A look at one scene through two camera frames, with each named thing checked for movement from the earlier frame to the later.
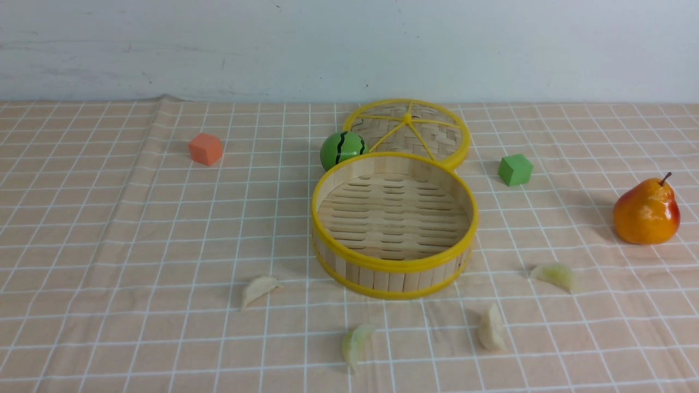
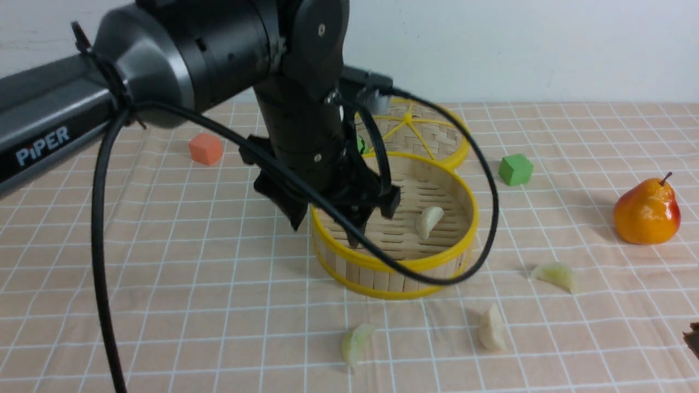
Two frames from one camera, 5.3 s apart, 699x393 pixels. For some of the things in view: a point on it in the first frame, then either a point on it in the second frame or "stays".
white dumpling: [490, 330] stays
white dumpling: [259, 286] → [427, 220]
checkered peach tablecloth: [162, 244] stays
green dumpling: [556, 273] stays
